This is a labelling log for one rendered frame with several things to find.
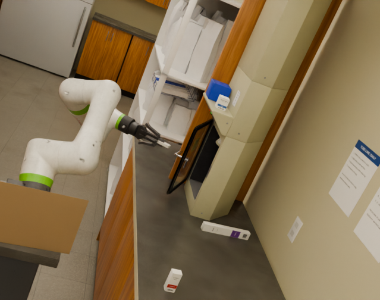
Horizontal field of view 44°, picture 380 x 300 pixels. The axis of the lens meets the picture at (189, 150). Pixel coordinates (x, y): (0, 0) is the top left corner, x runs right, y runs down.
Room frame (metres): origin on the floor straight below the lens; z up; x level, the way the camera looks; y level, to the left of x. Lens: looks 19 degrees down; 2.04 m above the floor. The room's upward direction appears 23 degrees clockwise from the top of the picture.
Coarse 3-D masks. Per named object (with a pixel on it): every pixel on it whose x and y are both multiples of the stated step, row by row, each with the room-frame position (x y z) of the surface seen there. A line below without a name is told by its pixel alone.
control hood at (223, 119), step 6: (204, 96) 2.49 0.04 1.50; (210, 102) 2.37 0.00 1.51; (210, 108) 2.29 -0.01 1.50; (216, 108) 2.30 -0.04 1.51; (216, 114) 2.24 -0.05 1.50; (222, 114) 2.25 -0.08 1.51; (228, 114) 2.29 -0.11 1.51; (216, 120) 2.24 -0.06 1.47; (222, 120) 2.25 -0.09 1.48; (228, 120) 2.25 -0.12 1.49; (222, 126) 2.25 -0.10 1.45; (228, 126) 2.26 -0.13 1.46; (222, 132) 2.25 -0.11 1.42
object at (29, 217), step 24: (0, 192) 1.42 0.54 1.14; (24, 192) 1.45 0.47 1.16; (48, 192) 1.48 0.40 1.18; (0, 216) 1.43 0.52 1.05; (24, 216) 1.46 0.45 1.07; (48, 216) 1.49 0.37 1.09; (72, 216) 1.52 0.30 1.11; (0, 240) 1.44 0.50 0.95; (24, 240) 1.47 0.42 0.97; (48, 240) 1.50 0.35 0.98; (72, 240) 1.53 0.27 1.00
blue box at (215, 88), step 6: (210, 84) 2.50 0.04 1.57; (216, 84) 2.43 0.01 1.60; (222, 84) 2.49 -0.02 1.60; (210, 90) 2.45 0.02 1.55; (216, 90) 2.43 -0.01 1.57; (222, 90) 2.44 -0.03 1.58; (228, 90) 2.45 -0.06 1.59; (210, 96) 2.43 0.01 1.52; (216, 96) 2.44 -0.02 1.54; (228, 96) 2.45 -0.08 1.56
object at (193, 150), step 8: (208, 120) 2.48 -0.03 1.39; (200, 136) 2.44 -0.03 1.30; (192, 144) 2.33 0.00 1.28; (200, 144) 2.52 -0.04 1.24; (184, 152) 2.26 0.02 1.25; (192, 152) 2.41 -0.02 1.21; (192, 160) 2.49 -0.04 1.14; (184, 168) 2.39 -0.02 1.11; (184, 176) 2.47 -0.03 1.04; (176, 184) 2.36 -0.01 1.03
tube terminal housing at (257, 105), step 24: (240, 72) 2.47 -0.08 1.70; (240, 96) 2.31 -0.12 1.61; (264, 96) 2.28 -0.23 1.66; (240, 120) 2.27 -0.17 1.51; (264, 120) 2.36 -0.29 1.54; (240, 144) 2.28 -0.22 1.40; (216, 168) 2.27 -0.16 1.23; (240, 168) 2.36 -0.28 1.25; (192, 192) 2.38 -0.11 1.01; (216, 192) 2.28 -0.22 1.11; (216, 216) 2.35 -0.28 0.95
